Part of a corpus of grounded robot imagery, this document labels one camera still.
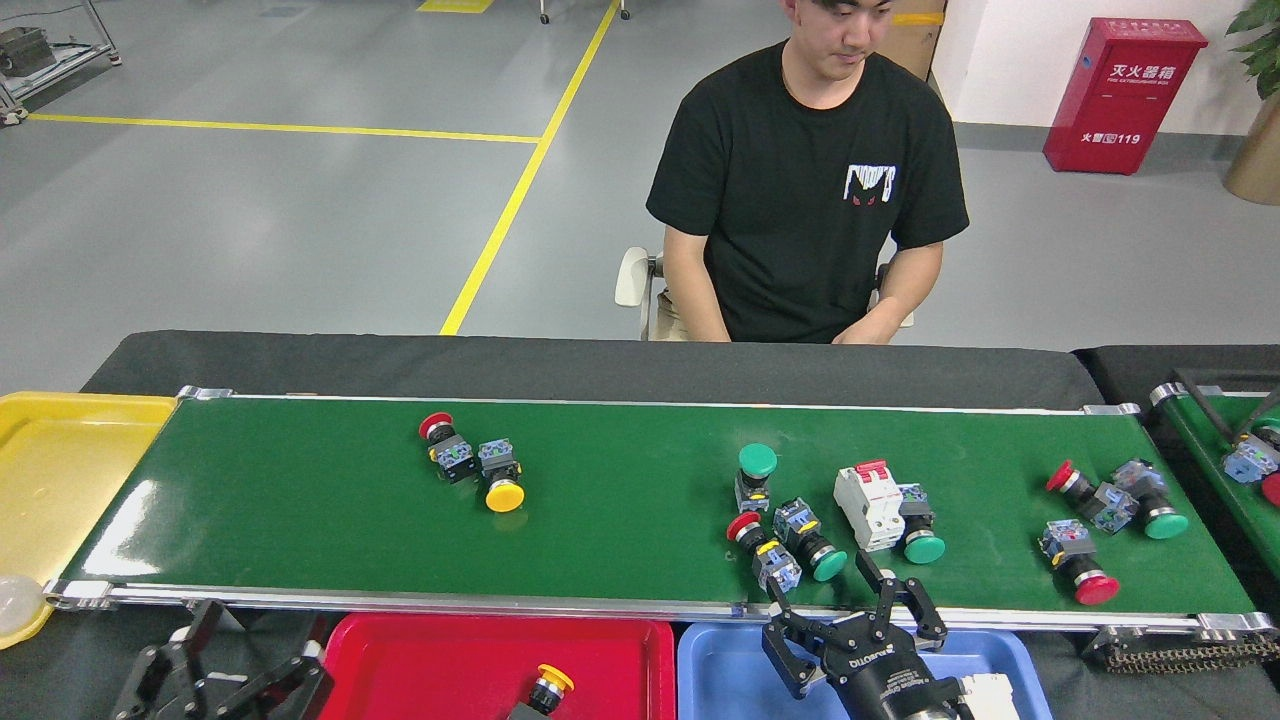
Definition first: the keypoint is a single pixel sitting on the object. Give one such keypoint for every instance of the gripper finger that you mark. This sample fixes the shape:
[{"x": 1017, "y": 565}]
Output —
[
  {"x": 160, "y": 680},
  {"x": 290, "y": 695}
]

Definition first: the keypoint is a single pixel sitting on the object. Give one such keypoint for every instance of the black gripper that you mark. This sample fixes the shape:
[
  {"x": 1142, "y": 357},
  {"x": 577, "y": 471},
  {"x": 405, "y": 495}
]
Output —
[{"x": 885, "y": 670}]

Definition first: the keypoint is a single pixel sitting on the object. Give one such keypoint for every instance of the red push button switch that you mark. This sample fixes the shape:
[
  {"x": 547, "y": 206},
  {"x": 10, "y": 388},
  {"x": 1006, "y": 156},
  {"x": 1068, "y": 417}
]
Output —
[
  {"x": 1095, "y": 588},
  {"x": 775, "y": 565},
  {"x": 1274, "y": 490},
  {"x": 1105, "y": 508},
  {"x": 455, "y": 460}
]

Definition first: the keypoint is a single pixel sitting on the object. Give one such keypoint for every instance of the white circuit breaker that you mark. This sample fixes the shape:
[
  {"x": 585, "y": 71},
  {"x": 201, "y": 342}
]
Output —
[
  {"x": 990, "y": 697},
  {"x": 868, "y": 510}
]

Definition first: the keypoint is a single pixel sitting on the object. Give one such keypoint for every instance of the yellow push button switch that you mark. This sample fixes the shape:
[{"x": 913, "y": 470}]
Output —
[
  {"x": 553, "y": 678},
  {"x": 505, "y": 495}
]

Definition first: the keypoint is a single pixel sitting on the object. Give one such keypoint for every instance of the person's right forearm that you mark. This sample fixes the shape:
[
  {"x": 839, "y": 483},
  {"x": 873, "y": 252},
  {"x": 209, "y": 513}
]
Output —
[{"x": 700, "y": 310}]

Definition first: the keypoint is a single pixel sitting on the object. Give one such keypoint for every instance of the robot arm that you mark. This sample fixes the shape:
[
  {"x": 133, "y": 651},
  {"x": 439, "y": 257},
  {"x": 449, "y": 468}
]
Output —
[{"x": 935, "y": 715}]

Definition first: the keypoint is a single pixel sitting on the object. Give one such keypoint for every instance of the person's left forearm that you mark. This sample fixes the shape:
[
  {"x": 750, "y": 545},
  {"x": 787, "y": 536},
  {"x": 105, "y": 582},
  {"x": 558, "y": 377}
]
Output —
[{"x": 905, "y": 290}]

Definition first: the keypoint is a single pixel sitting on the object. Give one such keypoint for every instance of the red plastic tray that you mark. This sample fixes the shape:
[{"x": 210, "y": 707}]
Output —
[{"x": 430, "y": 670}]

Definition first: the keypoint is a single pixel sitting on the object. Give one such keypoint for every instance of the blue plastic tray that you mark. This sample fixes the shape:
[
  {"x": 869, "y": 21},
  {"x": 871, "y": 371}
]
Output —
[{"x": 720, "y": 680}]

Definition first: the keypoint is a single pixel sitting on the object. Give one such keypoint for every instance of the yellow plastic tray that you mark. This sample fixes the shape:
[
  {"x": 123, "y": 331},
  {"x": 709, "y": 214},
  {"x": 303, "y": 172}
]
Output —
[{"x": 70, "y": 480}]

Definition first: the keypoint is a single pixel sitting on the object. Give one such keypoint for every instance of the long green conveyor belt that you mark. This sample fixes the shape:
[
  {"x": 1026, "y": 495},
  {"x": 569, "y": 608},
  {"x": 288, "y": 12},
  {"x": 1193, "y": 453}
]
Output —
[{"x": 620, "y": 500}]

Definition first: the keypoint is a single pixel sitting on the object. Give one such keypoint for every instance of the green feeder conveyor belt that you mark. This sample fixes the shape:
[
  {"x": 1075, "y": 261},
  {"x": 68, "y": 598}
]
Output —
[{"x": 1265, "y": 520}]

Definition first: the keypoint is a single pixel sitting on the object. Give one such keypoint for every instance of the person's left hand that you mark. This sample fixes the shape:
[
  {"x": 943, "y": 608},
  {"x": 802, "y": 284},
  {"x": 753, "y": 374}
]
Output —
[{"x": 862, "y": 335}]

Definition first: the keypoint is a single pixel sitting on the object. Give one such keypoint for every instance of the clear light bulb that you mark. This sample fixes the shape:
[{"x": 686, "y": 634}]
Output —
[{"x": 18, "y": 605}]

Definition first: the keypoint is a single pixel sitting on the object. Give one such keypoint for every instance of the grey office chair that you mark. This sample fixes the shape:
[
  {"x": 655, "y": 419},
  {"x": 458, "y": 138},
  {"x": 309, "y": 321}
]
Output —
[{"x": 632, "y": 275}]

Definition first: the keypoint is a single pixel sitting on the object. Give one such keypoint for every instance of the person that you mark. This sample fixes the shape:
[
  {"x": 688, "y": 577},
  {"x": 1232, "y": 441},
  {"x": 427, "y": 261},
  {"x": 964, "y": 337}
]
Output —
[{"x": 800, "y": 200}]

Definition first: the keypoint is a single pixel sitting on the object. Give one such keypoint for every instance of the cardboard box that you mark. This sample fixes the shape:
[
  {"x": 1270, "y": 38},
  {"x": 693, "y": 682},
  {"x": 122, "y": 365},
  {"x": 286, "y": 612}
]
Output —
[{"x": 920, "y": 45}]

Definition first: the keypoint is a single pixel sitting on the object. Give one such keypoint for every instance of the red fire extinguisher cabinet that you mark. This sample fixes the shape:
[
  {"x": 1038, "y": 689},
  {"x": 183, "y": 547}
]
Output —
[{"x": 1120, "y": 100}]

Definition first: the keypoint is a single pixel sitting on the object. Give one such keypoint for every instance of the potted green plant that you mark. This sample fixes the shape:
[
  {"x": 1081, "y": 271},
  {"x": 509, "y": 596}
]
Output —
[{"x": 1260, "y": 170}]

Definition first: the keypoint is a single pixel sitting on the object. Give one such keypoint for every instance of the metal shelf cart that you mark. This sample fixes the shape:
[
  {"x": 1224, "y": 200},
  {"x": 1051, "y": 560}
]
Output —
[{"x": 85, "y": 55}]

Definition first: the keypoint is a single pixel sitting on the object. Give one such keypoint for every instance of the dark grey equipment box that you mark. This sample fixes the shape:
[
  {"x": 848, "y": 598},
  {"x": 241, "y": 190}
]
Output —
[{"x": 25, "y": 50}]

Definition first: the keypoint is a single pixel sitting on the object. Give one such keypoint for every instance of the white wheeled stand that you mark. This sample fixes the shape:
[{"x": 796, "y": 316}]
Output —
[{"x": 544, "y": 18}]

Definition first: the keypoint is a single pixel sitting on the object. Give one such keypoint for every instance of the black metal bracket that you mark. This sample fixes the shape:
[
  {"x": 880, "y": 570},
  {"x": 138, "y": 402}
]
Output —
[{"x": 1230, "y": 435}]

